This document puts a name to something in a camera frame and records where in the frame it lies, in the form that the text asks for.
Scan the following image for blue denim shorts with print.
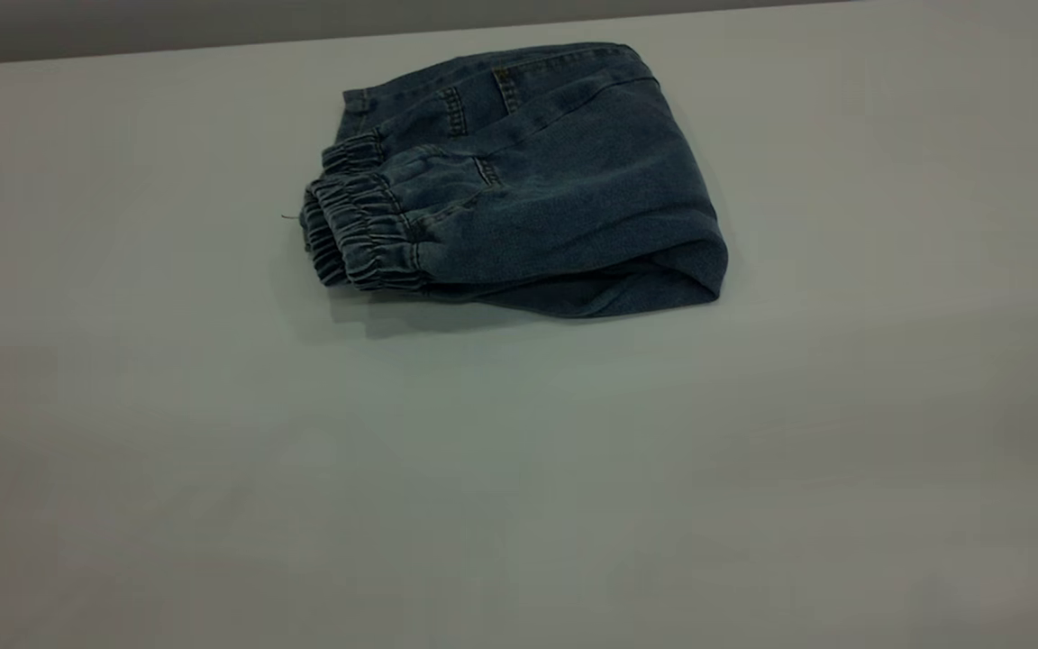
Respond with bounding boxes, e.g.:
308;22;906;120
283;41;730;319

